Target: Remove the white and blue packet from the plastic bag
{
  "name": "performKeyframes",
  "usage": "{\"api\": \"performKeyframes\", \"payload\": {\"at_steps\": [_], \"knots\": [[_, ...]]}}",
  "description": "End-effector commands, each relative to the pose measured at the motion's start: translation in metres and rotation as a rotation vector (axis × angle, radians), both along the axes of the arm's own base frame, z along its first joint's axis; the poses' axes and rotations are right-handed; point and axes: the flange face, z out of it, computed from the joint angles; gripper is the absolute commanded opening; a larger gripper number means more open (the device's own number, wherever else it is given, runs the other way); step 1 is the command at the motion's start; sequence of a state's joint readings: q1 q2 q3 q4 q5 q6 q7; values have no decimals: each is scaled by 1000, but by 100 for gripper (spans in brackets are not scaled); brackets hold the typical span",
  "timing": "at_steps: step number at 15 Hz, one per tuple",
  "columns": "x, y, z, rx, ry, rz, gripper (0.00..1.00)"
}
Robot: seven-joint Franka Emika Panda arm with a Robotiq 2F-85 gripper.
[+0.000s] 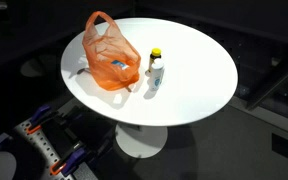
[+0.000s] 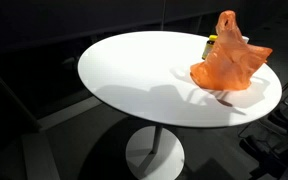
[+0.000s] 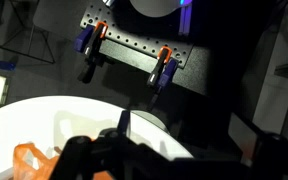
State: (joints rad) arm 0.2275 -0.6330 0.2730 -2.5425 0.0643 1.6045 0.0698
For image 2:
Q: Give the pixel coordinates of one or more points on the white table pedestal base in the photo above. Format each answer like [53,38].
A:
[170,156]

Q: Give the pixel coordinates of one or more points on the orange plastic bag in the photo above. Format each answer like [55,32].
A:
[230,63]

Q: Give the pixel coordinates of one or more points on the yellow cap pill bottle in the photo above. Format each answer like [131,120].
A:
[209,46]

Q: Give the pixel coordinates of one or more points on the black diagonal frame beam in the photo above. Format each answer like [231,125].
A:
[10,96]

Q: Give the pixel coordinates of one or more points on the white bottle blue print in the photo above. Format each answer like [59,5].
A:
[246,39]

